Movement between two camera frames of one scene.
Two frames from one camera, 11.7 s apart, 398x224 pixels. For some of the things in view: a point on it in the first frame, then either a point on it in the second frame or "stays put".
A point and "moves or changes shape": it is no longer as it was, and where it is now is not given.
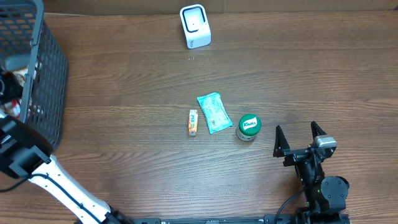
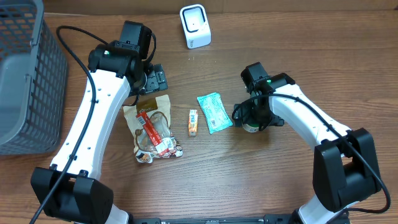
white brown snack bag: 12,107 -> 149,123
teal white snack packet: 214,112 stays put
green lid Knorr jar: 249,125 moves or changes shape
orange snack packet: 193,122 stays put
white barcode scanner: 196,25 stays put
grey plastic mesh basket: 27,37 stays put
